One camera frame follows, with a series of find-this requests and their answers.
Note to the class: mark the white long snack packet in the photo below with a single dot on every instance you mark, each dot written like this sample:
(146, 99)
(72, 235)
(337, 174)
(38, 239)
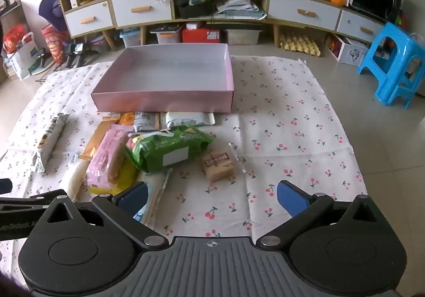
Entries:
(76, 177)

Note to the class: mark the white grey snack packet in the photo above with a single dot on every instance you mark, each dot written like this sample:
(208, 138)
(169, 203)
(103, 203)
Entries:
(189, 119)

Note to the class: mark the yellow egg tray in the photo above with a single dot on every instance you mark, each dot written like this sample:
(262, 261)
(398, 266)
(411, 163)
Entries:
(298, 45)

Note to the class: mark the red box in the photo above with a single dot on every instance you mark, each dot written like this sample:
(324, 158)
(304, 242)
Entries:
(199, 36)

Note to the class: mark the silver long snack packet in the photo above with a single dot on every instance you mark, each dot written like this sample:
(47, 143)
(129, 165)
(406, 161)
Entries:
(49, 141)

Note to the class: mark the blue plastic stool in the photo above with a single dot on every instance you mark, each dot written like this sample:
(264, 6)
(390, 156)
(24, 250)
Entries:
(395, 48)

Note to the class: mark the red patterned snack bag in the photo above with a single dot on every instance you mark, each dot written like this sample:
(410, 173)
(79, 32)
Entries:
(54, 45)

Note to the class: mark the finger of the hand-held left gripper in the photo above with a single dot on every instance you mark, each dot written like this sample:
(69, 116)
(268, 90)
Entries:
(5, 186)
(20, 205)

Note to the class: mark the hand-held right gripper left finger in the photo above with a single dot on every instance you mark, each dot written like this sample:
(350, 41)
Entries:
(132, 199)

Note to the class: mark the clear storage bin orange contents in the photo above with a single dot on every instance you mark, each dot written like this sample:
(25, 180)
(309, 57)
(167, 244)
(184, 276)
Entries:
(167, 38)

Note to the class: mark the pink wafer packet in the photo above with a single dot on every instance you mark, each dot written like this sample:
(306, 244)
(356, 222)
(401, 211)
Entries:
(106, 157)

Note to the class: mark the orange snack packet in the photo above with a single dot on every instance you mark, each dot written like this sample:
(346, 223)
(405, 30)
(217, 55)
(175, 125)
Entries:
(127, 118)

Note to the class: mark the black tripod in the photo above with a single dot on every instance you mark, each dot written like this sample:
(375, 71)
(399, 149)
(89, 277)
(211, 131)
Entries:
(78, 53)

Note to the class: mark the gold snack packet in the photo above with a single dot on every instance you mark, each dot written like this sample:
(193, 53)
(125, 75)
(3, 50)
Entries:
(99, 137)

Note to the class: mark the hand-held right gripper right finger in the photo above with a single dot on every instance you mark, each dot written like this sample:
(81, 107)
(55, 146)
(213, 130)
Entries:
(292, 199)

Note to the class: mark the white plastic bag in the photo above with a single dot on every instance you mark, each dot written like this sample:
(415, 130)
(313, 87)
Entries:
(21, 61)

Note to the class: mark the purple hat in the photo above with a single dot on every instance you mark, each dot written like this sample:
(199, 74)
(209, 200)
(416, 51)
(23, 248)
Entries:
(51, 8)

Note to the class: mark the cherry print cloth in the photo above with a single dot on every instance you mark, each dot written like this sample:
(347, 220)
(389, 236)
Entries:
(298, 151)

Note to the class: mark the wooden low cabinet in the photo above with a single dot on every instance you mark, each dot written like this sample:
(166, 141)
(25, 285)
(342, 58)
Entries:
(219, 22)

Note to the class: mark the blue lid storage bin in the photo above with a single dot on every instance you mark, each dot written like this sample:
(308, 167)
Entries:
(130, 39)

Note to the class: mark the yellow snack packet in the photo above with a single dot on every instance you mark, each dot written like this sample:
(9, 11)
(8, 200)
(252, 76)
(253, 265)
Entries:
(128, 176)

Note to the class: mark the pink cardboard box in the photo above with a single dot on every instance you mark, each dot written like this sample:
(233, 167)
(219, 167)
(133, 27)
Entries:
(166, 74)

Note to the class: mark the black bag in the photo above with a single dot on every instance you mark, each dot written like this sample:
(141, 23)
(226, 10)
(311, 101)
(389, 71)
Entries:
(192, 6)

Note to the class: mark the brown cake clear packet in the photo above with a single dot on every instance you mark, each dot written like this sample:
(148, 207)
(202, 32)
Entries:
(219, 164)

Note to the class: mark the white blue snack packet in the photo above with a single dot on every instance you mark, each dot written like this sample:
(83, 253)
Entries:
(157, 190)

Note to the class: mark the green snack bag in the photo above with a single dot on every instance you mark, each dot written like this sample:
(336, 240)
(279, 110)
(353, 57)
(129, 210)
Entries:
(166, 151)

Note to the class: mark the white printed carton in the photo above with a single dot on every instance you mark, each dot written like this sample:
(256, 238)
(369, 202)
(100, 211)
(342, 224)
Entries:
(352, 51)

